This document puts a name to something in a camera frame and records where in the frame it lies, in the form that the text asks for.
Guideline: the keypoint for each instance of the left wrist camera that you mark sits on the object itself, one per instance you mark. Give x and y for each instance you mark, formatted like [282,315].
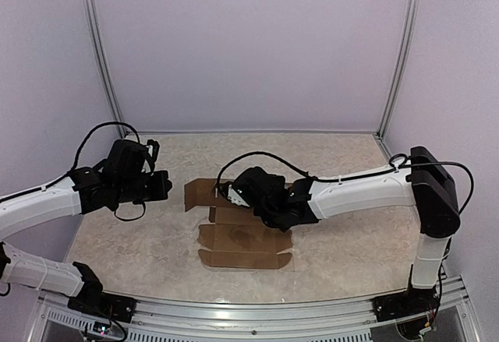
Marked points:
[153,148]

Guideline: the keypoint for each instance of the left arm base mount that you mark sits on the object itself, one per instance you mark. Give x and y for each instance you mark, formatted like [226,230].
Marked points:
[111,306]

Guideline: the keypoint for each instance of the front aluminium rail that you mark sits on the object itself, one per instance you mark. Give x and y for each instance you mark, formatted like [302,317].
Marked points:
[349,319]

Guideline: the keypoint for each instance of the brown cardboard box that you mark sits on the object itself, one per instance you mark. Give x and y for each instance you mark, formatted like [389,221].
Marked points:
[233,237]

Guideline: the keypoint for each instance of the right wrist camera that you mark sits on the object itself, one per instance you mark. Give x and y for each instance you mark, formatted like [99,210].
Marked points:
[235,198]

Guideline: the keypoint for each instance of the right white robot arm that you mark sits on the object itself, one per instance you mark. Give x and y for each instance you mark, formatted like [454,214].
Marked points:
[417,180]

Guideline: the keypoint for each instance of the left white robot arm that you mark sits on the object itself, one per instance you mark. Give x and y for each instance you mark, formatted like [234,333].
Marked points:
[68,196]

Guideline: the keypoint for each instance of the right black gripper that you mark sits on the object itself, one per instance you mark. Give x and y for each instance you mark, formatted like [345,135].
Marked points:
[281,179]

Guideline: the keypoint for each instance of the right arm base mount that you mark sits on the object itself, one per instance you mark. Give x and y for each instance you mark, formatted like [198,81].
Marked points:
[406,303]

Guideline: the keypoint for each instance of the aluminium frame post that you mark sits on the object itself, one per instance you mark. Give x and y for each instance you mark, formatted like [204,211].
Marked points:
[400,64]
[90,10]

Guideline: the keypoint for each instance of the left aluminium frame post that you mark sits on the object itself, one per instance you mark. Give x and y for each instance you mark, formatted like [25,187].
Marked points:
[90,10]

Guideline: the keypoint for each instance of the right aluminium frame post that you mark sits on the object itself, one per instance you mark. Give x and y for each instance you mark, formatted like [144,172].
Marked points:
[400,64]

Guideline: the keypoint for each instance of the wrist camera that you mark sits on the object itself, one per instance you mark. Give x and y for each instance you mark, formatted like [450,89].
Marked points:
[153,148]
[235,198]

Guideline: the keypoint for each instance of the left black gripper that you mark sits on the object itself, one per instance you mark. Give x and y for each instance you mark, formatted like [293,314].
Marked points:
[161,190]

